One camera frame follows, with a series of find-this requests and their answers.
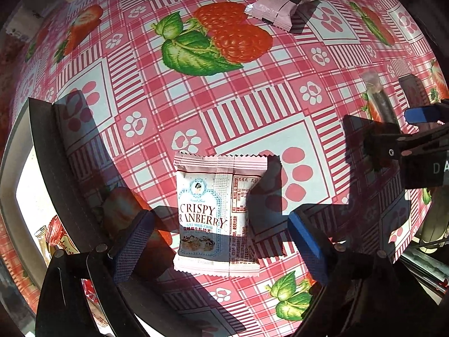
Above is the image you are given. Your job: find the clear dark snack stick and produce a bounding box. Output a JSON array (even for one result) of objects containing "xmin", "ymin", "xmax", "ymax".
[{"xmin": 361, "ymin": 71, "xmax": 399, "ymax": 126}]

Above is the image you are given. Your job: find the white crispy cranberry packet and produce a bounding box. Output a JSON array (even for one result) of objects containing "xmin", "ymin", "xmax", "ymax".
[{"xmin": 173, "ymin": 152, "xmax": 268, "ymax": 277}]

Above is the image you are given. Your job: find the pink purple snack packet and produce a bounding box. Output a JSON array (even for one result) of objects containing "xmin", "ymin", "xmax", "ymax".
[{"xmin": 244, "ymin": 0, "xmax": 314, "ymax": 32}]

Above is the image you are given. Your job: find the red foil snack packet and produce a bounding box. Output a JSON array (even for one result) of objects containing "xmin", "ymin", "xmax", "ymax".
[{"xmin": 46, "ymin": 215, "xmax": 79, "ymax": 255}]

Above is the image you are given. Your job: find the gold snack packet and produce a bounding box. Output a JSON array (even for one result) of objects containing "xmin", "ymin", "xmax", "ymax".
[{"xmin": 34, "ymin": 225, "xmax": 52, "ymax": 266}]

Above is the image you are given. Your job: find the white cardboard box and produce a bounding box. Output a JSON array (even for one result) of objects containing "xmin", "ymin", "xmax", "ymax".
[{"xmin": 0, "ymin": 97, "xmax": 116, "ymax": 337}]

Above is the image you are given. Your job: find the pink strawberry tablecloth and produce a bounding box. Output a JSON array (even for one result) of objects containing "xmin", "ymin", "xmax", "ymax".
[{"xmin": 1, "ymin": 0, "xmax": 448, "ymax": 336}]

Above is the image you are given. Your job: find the white milk carton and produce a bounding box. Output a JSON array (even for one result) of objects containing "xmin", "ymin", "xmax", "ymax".
[{"xmin": 4, "ymin": 5, "xmax": 43, "ymax": 43}]

